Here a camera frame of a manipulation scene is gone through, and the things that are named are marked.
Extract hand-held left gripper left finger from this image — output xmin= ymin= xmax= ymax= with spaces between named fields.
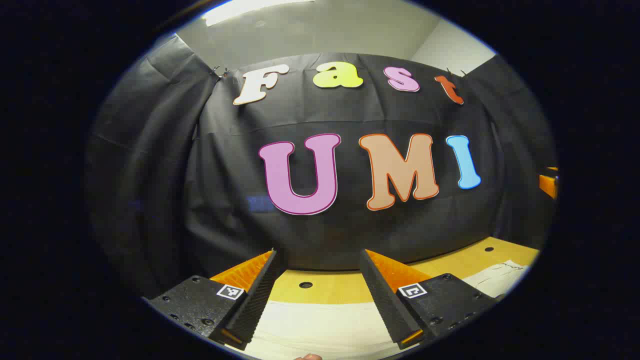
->
xmin=148 ymin=248 xmax=287 ymax=351

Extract black backdrop cloth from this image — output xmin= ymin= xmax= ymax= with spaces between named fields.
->
xmin=85 ymin=34 xmax=558 ymax=301

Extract white jeans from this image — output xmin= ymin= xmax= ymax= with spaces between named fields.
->
xmin=245 ymin=259 xmax=532 ymax=360

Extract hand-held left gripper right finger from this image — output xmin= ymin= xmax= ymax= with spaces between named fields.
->
xmin=359 ymin=249 xmax=501 ymax=350

